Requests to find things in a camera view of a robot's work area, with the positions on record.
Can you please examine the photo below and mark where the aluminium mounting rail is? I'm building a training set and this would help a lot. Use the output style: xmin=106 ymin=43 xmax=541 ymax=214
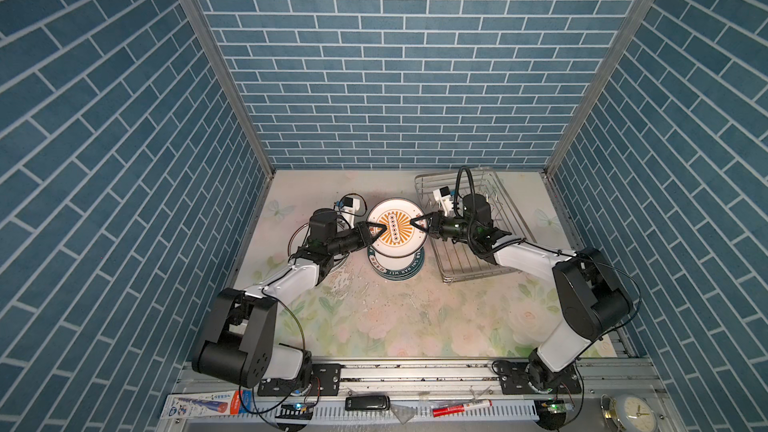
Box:
xmin=313 ymin=357 xmax=664 ymax=400

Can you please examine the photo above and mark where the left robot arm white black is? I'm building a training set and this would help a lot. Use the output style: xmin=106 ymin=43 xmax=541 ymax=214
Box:
xmin=192 ymin=208 xmax=387 ymax=389

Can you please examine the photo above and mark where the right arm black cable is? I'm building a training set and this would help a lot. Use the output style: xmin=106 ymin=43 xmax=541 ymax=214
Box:
xmin=452 ymin=166 xmax=642 ymax=337

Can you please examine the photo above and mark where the green led circuit board right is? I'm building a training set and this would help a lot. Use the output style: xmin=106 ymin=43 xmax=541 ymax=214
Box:
xmin=534 ymin=400 xmax=570 ymax=431

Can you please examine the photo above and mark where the round analog clock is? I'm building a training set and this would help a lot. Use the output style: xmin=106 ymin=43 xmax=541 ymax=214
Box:
xmin=601 ymin=394 xmax=658 ymax=432

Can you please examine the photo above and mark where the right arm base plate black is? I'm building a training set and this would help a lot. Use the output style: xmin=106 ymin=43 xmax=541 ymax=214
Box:
xmin=491 ymin=360 xmax=583 ymax=395

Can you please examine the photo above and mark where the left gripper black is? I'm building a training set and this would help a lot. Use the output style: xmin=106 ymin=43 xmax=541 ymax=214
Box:
xmin=325 ymin=222 xmax=386 ymax=258

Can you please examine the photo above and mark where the metal wire dish rack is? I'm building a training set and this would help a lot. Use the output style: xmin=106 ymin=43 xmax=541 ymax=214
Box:
xmin=410 ymin=166 xmax=541 ymax=283

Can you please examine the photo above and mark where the white slotted cable duct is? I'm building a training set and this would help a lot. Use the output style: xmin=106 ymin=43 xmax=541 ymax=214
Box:
xmin=263 ymin=400 xmax=538 ymax=425

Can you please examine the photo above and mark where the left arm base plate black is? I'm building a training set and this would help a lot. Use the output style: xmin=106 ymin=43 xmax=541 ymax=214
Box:
xmin=257 ymin=363 xmax=342 ymax=397

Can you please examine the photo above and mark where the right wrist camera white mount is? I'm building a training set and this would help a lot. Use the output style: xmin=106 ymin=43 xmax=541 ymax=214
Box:
xmin=433 ymin=186 xmax=455 ymax=217

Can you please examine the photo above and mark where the red marker pen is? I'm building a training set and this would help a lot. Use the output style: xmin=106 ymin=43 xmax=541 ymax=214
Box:
xmin=432 ymin=399 xmax=493 ymax=418

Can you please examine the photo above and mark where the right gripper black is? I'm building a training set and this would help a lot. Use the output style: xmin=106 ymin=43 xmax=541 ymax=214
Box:
xmin=410 ymin=211 xmax=477 ymax=243

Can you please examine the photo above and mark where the green led circuit board left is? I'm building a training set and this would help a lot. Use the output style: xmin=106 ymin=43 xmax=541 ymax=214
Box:
xmin=276 ymin=403 xmax=315 ymax=421

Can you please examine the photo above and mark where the black remote device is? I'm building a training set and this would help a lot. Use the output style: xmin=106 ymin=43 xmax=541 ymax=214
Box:
xmin=344 ymin=394 xmax=391 ymax=412

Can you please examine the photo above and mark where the white red blue box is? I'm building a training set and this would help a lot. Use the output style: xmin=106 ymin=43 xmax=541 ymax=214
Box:
xmin=160 ymin=389 xmax=253 ymax=420

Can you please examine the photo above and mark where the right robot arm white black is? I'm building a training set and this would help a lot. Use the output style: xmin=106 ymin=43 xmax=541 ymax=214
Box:
xmin=410 ymin=211 xmax=634 ymax=393

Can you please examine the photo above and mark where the green led circuit board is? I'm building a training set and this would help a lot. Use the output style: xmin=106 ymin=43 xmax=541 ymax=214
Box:
xmin=276 ymin=403 xmax=315 ymax=421
xmin=534 ymin=400 xmax=570 ymax=431

